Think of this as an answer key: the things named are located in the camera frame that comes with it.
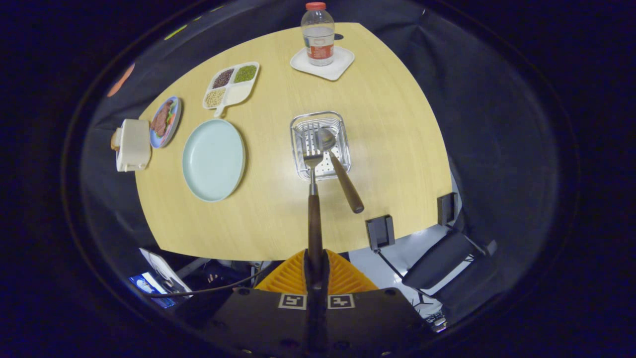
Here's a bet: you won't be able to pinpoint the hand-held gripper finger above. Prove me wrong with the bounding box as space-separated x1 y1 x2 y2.
317 250 428 358
211 250 318 358

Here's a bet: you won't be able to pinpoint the wooden handled fork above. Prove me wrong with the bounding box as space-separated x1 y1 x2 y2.
301 130 324 289

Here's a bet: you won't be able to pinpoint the wooden handled spoon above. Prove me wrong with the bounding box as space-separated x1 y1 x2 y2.
317 127 365 214

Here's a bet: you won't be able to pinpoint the black table clamp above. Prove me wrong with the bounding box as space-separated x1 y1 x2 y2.
437 192 459 227
366 215 396 251

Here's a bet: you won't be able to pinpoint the black folding chair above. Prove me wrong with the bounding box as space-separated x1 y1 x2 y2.
401 230 498 326

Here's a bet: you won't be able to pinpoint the white flat board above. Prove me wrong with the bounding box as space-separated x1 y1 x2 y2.
139 248 193 295

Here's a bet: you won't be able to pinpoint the lit blue screen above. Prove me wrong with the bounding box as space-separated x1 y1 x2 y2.
129 272 174 309

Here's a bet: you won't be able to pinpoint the pale green plate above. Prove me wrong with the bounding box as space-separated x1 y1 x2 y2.
181 119 246 202

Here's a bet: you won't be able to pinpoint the white divided tray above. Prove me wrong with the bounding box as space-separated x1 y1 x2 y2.
202 62 260 118

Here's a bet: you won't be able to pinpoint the blue plate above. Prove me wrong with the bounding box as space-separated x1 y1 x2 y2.
150 96 182 149

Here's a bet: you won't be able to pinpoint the cream toaster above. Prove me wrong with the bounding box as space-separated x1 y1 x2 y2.
115 119 152 173

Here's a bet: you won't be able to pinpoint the cooked meat slices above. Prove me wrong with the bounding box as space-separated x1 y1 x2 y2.
152 100 174 137

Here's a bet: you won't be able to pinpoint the white square coaster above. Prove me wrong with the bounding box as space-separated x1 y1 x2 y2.
290 46 356 82

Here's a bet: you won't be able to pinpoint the clear bottle with red cap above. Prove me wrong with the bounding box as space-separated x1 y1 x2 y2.
301 1 335 67

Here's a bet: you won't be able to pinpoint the metal wire basket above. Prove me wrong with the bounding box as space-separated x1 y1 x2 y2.
290 111 351 181

